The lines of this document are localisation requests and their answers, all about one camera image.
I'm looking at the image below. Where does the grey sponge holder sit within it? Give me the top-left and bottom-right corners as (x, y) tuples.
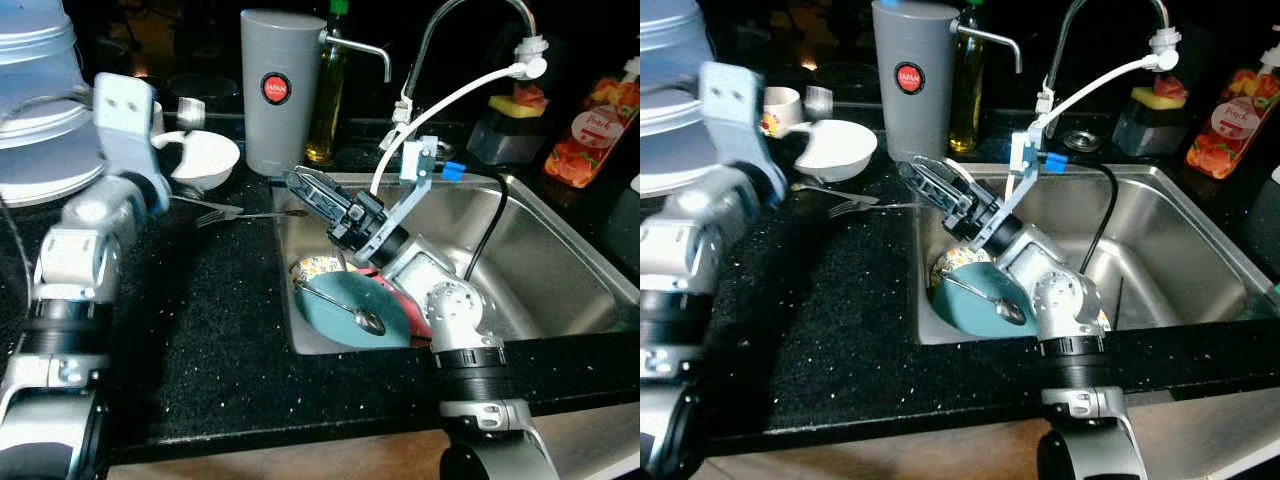
(1111, 95), (1191, 157)
(467, 105), (549, 167)

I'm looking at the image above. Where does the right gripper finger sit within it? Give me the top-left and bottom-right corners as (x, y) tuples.
(898, 168), (959, 217)
(288, 167), (351, 209)
(900, 157), (973, 201)
(286, 178), (341, 226)

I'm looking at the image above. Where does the white bowl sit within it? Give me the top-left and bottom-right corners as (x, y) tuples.
(151, 129), (243, 194)
(789, 119), (880, 185)

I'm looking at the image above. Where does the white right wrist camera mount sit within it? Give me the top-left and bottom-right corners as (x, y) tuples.
(984, 129), (1047, 253)
(368, 136), (442, 259)

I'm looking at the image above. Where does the peach soap pump bottle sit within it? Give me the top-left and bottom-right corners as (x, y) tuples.
(1184, 25), (1280, 182)
(542, 55), (641, 190)

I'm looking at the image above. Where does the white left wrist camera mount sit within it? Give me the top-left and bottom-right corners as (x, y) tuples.
(91, 71), (173, 206)
(697, 61), (788, 201)

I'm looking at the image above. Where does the metal fork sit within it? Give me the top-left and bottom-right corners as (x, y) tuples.
(793, 182), (933, 218)
(168, 194), (310, 228)

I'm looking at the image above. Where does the white flexible hose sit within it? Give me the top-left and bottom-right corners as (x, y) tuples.
(940, 28), (1181, 191)
(368, 35), (550, 198)

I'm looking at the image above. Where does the chrome gooseneck faucet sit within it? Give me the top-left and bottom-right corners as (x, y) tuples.
(1038, 0), (1181, 113)
(393, 0), (549, 129)

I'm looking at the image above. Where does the grey water filter canister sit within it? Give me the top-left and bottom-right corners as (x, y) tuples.
(239, 9), (392, 179)
(871, 0), (1024, 165)

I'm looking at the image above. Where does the blue plate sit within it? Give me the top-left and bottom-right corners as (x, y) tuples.
(294, 274), (414, 349)
(929, 267), (1043, 339)

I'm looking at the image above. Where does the white stacked plastic container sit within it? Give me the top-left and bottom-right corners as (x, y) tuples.
(0, 0), (102, 207)
(640, 0), (738, 197)

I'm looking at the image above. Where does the oil bottle green cap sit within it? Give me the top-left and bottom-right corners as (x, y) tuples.
(947, 0), (987, 155)
(304, 0), (350, 165)

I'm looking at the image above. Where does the stainless steel sink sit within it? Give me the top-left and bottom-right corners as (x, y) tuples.
(271, 171), (641, 357)
(911, 162), (1280, 347)

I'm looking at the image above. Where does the pink plate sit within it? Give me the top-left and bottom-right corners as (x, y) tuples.
(352, 264), (434, 343)

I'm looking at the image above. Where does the metal spoon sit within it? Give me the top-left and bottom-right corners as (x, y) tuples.
(299, 279), (388, 337)
(939, 271), (1029, 327)

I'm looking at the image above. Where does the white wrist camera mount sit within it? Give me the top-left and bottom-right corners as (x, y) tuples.
(697, 61), (788, 201)
(91, 71), (173, 206)
(984, 129), (1047, 253)
(368, 136), (442, 259)

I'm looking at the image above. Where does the white printed mug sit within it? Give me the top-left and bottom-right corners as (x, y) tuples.
(762, 86), (835, 139)
(148, 96), (207, 138)

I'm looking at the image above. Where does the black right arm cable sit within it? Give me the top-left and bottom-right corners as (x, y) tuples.
(1040, 150), (1120, 278)
(438, 160), (512, 283)

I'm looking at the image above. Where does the patterned bowl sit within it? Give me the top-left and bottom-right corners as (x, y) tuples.
(289, 254), (348, 293)
(929, 244), (993, 283)

